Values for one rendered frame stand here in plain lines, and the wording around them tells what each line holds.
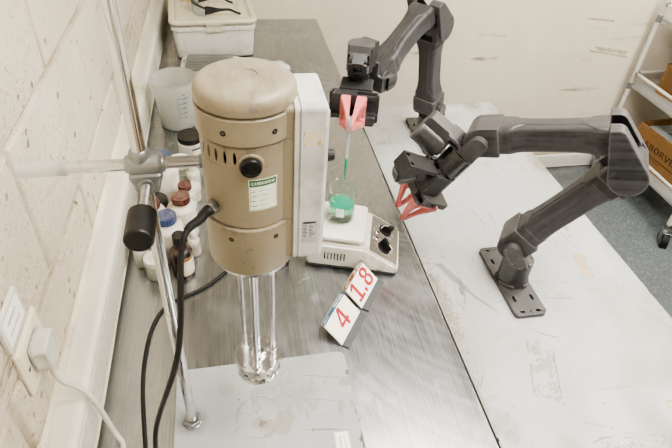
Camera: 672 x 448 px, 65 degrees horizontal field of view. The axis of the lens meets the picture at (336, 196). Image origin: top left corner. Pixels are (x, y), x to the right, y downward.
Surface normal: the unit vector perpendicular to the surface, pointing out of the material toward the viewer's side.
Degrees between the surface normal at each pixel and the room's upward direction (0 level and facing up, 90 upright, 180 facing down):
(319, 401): 0
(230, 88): 5
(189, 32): 93
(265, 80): 3
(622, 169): 90
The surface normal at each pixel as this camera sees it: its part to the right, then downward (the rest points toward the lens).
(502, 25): 0.18, 0.62
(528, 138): -0.34, 0.50
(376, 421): 0.06, -0.78
